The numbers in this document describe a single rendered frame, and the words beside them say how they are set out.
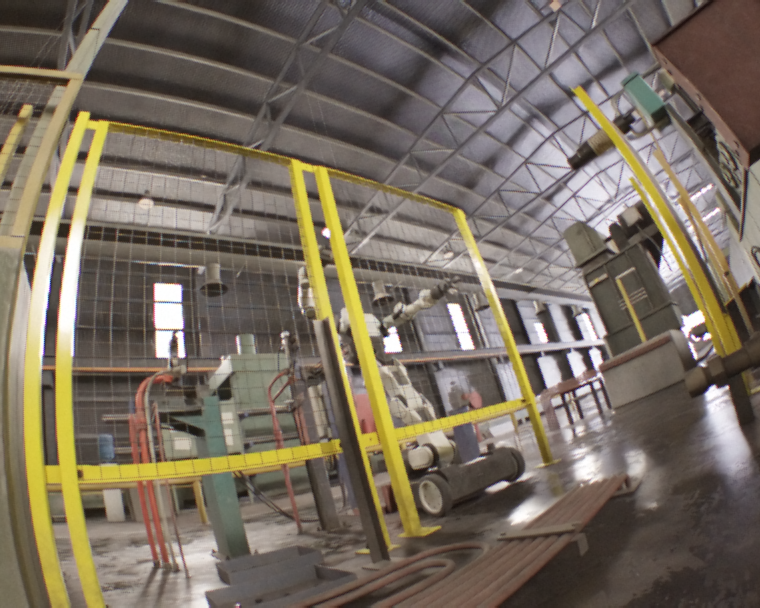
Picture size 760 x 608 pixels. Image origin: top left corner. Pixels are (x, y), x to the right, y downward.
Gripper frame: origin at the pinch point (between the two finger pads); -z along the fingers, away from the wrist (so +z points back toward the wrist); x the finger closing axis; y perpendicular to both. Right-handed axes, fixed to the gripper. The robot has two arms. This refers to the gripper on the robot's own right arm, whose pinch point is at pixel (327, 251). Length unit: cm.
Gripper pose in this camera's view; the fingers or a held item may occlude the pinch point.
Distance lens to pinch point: 207.4
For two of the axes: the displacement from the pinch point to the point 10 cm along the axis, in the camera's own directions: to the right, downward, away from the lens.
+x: 7.3, 1.4, 6.7
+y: 2.8, 8.3, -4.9
